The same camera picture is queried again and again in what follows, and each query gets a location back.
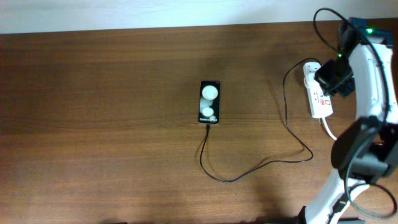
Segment black USB charging cable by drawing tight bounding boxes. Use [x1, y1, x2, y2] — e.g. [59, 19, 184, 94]
[199, 56, 321, 184]

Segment black Samsung Galaxy smartphone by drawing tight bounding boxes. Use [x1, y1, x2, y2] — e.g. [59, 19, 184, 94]
[198, 80, 221, 125]

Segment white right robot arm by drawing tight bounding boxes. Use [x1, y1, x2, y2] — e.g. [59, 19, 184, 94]
[298, 17, 397, 223]

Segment white power strip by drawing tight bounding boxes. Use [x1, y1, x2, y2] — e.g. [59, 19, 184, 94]
[303, 62, 333, 119]

